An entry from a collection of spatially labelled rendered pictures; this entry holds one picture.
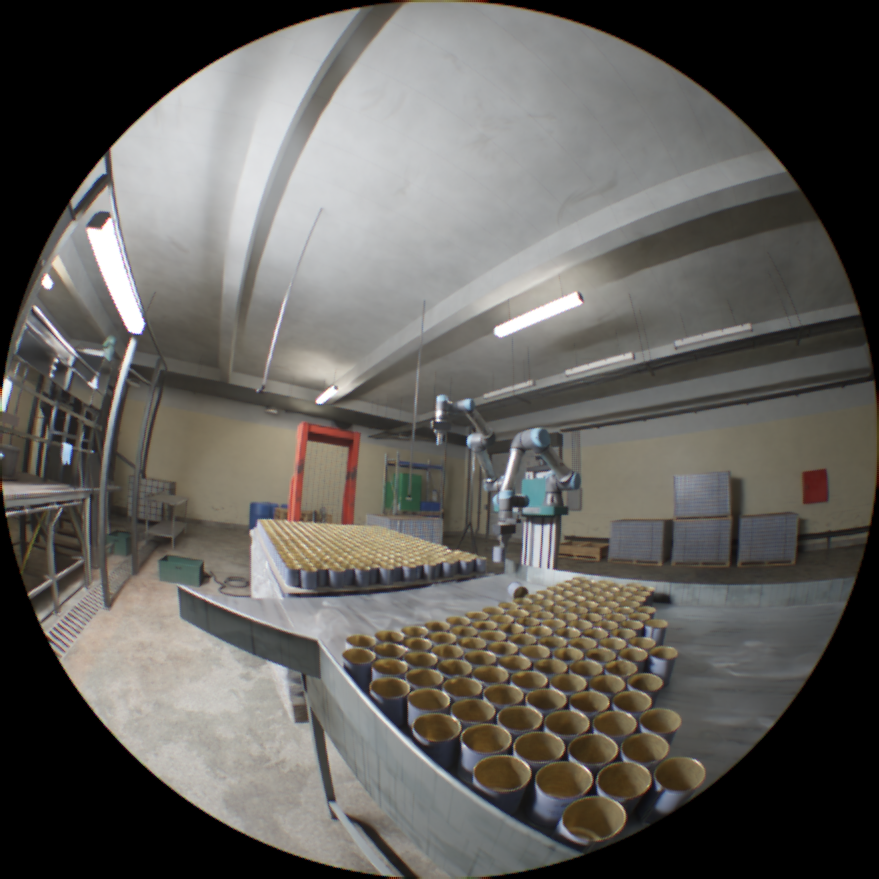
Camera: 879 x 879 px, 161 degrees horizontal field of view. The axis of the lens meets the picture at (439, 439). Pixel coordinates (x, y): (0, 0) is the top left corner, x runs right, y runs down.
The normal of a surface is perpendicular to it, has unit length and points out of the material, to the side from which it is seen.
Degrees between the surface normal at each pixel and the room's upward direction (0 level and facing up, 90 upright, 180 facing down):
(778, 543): 91
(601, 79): 180
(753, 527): 90
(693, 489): 92
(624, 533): 92
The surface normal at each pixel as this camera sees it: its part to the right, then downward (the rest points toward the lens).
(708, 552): -0.76, -0.19
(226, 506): 0.62, -0.11
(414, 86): -0.05, 0.98
